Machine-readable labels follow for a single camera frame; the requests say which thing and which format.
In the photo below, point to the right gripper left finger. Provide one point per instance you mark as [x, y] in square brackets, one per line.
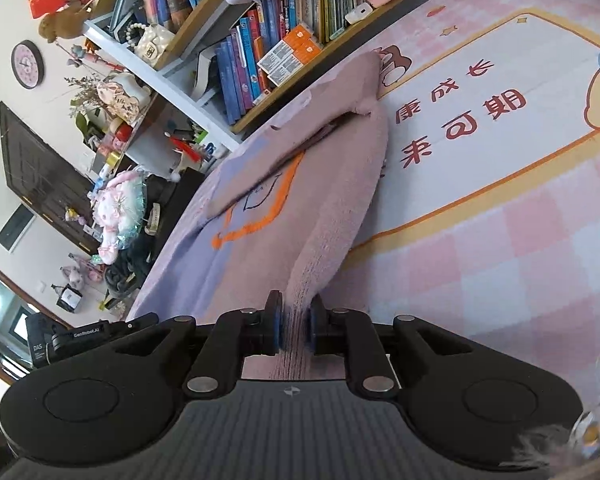
[223, 347]

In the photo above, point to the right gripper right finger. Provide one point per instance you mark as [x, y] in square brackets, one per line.
[366, 348]

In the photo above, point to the purple and pink knit sweater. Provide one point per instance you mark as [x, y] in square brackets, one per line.
[281, 213]

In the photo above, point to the pink white plush bouquet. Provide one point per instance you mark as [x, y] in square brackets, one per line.
[118, 208]

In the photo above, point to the pink checkered table mat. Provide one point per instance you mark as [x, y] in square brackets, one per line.
[486, 217]

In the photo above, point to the upper orange white box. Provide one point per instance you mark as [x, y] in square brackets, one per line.
[296, 38]

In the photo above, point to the cream quilted pearl handbag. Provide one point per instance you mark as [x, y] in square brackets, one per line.
[154, 39]

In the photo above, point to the brown teddy bear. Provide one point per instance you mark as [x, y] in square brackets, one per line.
[65, 23]

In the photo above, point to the row of leaning books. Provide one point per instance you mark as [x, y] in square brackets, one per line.
[261, 26]

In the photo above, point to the small white eraser box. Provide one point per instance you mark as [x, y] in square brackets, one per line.
[359, 13]

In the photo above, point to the black wall television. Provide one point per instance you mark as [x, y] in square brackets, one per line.
[44, 180]

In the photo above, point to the pink round wall clock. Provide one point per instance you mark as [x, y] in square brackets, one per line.
[27, 64]

